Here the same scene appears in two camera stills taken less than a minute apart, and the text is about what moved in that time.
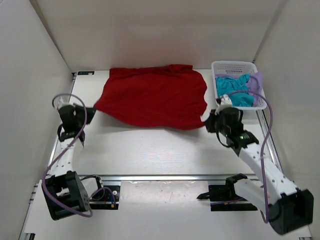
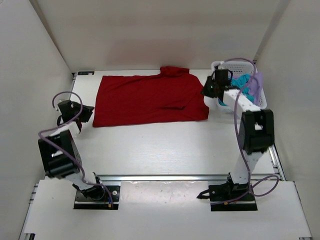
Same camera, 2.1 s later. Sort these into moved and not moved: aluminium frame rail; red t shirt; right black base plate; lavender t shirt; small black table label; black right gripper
Moved: red t shirt; black right gripper
Not moved: right black base plate; small black table label; aluminium frame rail; lavender t shirt
